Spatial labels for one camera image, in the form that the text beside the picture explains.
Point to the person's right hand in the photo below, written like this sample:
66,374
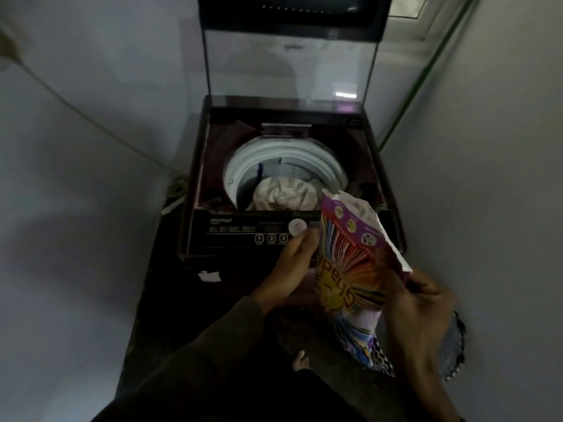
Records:
418,320

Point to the person's left hand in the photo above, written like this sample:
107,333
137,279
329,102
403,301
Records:
288,276

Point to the person's right thumb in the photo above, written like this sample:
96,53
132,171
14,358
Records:
398,279

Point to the person's left fingers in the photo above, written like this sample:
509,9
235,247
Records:
303,246

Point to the colourful detergent packet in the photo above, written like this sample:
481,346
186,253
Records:
352,268

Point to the person's left forearm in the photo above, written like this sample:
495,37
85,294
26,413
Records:
189,364

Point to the person's right forearm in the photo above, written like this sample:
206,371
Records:
429,393

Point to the white round knob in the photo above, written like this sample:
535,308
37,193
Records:
297,227

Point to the beige crumpled laundry cloth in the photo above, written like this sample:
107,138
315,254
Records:
286,193

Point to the white sticker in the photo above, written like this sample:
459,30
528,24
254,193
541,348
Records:
210,276

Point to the dark maroon top-load washing machine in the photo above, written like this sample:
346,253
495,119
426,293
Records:
206,202

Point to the white washer drum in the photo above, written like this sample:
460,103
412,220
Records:
246,155

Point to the person's foot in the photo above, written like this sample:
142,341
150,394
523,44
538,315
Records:
301,361

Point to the transparent washing machine lid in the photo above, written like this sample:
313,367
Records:
286,65

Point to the green pipe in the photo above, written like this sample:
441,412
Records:
429,65

